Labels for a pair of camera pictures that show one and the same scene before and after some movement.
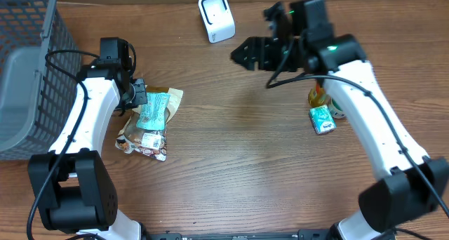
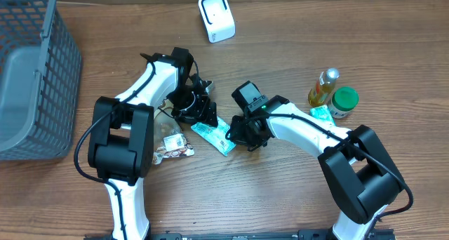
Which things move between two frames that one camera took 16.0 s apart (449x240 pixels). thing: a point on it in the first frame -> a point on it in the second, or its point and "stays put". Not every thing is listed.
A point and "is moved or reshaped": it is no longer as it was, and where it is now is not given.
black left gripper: [139, 92] -> [203, 114]
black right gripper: [261, 52] -> [239, 136]
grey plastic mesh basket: [34, 95] stays put
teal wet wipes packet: [152, 114] is moved or reshaped
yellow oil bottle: [317, 97] stays put
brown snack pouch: [150, 142] is moved or reshaped
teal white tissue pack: [322, 119] stays put
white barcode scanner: [217, 15] stays put
